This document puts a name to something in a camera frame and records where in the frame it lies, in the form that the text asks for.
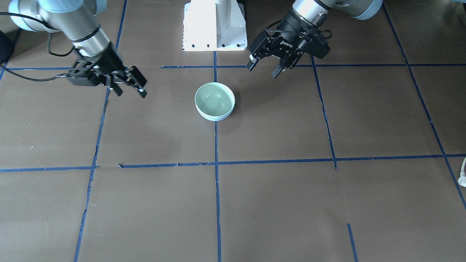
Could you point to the white power plug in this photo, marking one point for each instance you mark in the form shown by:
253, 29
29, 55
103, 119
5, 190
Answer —
462, 175

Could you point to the dark round object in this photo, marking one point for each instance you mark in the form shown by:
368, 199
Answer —
6, 47

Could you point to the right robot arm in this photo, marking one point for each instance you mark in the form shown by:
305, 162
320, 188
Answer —
75, 18

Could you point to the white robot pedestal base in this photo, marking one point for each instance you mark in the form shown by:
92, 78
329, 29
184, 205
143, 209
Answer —
214, 25

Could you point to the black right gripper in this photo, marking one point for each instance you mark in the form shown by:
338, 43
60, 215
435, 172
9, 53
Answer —
107, 60

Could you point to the green bowl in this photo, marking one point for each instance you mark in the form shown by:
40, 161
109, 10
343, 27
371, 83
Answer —
214, 97

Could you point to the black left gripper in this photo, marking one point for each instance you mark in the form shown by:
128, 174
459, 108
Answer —
290, 25

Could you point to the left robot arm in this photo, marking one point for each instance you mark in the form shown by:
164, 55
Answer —
315, 12

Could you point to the blue bowl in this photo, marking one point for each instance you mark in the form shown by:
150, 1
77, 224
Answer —
215, 115

